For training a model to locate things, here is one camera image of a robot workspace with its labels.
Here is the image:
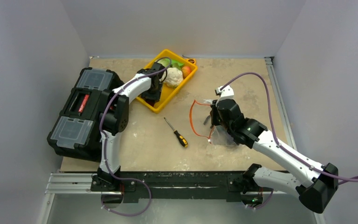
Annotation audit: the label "green toy cabbage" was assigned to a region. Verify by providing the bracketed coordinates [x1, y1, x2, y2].
[157, 58, 172, 68]

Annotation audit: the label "white toy cauliflower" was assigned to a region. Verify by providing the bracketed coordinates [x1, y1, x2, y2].
[164, 68, 184, 88]

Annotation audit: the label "clear orange zip bag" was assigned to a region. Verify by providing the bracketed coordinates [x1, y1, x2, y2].
[189, 100, 236, 147]

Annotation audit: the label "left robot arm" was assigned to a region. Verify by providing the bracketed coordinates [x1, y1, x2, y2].
[97, 59, 172, 191]

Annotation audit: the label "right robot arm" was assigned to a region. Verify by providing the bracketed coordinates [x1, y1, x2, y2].
[210, 99, 338, 214]

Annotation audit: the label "black plastic toolbox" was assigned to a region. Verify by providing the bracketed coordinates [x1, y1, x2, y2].
[47, 67, 124, 162]

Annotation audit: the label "aluminium frame rail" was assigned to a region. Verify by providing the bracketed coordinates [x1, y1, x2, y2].
[47, 58, 294, 203]

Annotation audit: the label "yellow black screwdriver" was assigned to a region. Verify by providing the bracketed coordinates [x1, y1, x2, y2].
[164, 117, 188, 148]

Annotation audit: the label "yellow plastic bin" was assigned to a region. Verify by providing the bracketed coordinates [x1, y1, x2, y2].
[136, 49, 198, 114]

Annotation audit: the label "orange black pliers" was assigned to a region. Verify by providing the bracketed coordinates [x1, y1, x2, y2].
[203, 115, 213, 129]

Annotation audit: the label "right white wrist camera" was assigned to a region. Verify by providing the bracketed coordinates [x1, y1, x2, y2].
[215, 85, 234, 101]

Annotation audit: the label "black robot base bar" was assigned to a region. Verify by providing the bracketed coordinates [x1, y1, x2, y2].
[91, 170, 274, 205]

